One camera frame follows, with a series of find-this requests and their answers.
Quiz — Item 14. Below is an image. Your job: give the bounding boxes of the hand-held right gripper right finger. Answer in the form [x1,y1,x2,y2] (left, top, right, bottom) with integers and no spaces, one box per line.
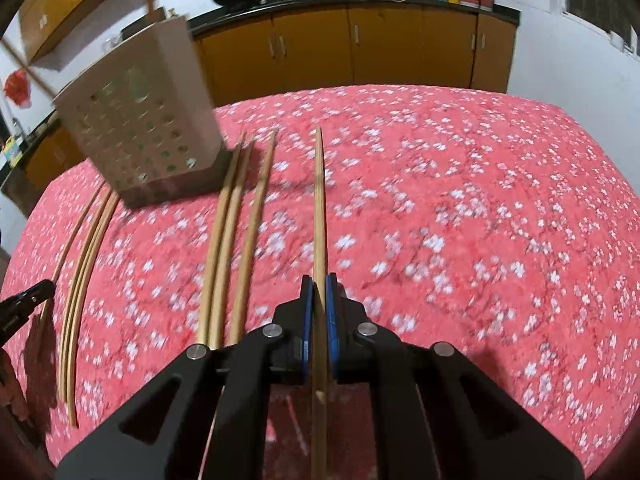
[325,272,586,480]

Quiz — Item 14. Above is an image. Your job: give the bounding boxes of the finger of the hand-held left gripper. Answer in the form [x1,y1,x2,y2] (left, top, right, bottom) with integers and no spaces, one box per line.
[0,280,57,341]

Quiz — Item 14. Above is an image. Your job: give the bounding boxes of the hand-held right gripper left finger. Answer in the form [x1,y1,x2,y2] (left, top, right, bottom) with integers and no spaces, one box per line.
[55,275,316,480]

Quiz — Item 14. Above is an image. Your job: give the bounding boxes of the beige perforated utensil holder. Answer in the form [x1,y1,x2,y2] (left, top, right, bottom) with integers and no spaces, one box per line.
[52,7,223,209]

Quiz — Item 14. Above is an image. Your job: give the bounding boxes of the person's left hand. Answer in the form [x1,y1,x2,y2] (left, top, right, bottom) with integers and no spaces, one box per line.
[0,348,29,422]

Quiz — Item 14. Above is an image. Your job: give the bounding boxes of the yellow dish soap bottle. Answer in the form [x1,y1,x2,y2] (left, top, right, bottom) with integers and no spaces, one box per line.
[2,135,24,167]

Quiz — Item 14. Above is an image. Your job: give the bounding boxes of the red floral tablecloth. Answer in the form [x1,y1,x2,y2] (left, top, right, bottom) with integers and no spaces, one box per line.
[0,85,640,480]

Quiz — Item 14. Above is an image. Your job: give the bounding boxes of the hanging red plastic bag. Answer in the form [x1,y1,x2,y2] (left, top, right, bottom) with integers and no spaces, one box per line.
[4,69,32,107]

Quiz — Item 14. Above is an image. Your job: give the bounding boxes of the wooden base cabinets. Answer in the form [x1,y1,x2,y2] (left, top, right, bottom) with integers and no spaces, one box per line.
[22,2,518,193]

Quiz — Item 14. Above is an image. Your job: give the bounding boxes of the brown cutting board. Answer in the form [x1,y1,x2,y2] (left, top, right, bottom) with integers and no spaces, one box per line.
[121,17,163,41]

